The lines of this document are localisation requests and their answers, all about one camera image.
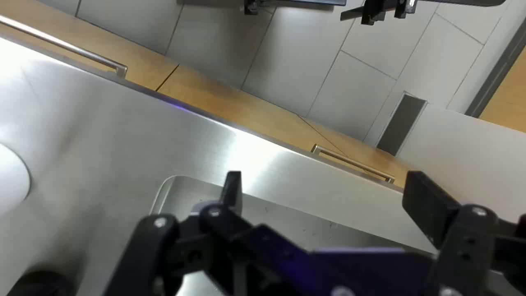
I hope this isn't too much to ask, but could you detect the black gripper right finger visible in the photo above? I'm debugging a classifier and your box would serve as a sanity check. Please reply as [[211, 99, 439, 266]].
[[401, 169, 526, 296]]

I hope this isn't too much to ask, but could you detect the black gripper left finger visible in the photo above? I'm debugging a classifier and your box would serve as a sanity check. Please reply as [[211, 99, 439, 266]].
[[104, 169, 260, 296]]

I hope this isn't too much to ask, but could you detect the wooden cupboard door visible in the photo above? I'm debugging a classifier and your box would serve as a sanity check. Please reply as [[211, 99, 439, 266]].
[[155, 64, 411, 192], [0, 0, 179, 94]]

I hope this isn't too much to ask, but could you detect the dark grey rectangular panel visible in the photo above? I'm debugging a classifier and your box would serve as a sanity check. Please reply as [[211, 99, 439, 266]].
[[377, 94, 428, 156]]

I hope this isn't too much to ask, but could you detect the kitchen sink basin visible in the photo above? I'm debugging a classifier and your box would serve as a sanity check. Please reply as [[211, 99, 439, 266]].
[[150, 174, 441, 296]]

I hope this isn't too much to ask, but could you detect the wooden base cabinet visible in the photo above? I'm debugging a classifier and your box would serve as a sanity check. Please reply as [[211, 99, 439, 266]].
[[479, 48, 526, 135]]

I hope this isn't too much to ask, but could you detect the long silver bar door handle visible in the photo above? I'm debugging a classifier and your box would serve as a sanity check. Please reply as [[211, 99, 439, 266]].
[[0, 13, 130, 79]]

